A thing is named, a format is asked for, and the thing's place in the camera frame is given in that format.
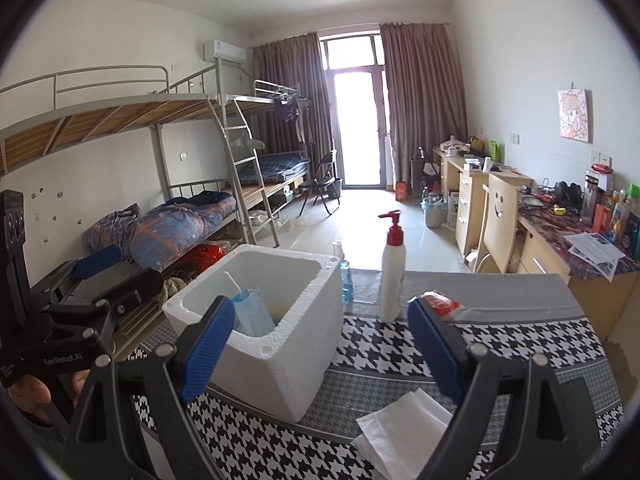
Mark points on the white wall socket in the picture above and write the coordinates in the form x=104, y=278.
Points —
x=601, y=157

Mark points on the white tissue paper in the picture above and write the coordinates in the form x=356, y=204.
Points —
x=400, y=430

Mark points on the orange bag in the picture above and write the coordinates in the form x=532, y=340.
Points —
x=401, y=190

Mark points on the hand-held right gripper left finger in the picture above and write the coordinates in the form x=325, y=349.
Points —
x=210, y=345

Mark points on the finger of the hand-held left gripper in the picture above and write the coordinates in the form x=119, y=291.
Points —
x=135, y=290
x=97, y=262

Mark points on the grey metal bunk bed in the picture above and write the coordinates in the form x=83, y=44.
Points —
x=100, y=112

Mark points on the blue sanitizer bottle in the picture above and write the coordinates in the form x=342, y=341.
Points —
x=346, y=285

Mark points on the blue face mask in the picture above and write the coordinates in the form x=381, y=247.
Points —
x=252, y=310

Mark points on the wooden desk with patterned cover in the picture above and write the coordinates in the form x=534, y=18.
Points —
x=550, y=255

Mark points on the person's left hand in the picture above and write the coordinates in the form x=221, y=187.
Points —
x=30, y=400

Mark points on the row of toiletry bottles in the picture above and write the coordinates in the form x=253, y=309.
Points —
x=615, y=215

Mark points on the red plastic bag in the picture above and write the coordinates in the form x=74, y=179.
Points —
x=205, y=255

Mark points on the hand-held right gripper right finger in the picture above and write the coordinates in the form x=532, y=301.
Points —
x=435, y=345

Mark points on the black folding chair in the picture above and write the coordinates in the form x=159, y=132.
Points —
x=325, y=165

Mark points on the brown curtain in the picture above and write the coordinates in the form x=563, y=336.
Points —
x=420, y=100
x=280, y=70

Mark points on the houndstooth table cloth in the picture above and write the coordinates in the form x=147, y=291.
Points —
x=390, y=345

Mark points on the black headphones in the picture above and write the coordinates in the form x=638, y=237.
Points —
x=567, y=192

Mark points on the white air conditioner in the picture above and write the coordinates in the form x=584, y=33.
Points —
x=225, y=50

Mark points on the white pump bottle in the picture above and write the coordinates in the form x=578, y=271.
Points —
x=392, y=280

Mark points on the light wooden desk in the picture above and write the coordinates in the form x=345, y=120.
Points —
x=470, y=200

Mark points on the grey bucket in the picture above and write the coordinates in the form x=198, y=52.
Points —
x=433, y=214

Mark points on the printed paper sheets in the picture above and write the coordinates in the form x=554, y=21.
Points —
x=595, y=255

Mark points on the green paper bag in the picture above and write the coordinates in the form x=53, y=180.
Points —
x=494, y=149

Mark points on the metal bunk bed blue mattress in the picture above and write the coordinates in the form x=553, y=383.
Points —
x=272, y=165

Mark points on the glass balcony door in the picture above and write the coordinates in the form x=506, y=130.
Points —
x=355, y=130

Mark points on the red snack packet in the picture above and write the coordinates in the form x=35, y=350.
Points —
x=442, y=305

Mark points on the blue checked quilt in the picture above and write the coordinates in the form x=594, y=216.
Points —
x=165, y=230

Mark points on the wall poster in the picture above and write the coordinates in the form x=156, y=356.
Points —
x=575, y=115

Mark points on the white foam box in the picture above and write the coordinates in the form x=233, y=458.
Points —
x=290, y=350

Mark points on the wooden chair with smiley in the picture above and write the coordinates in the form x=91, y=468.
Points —
x=500, y=210

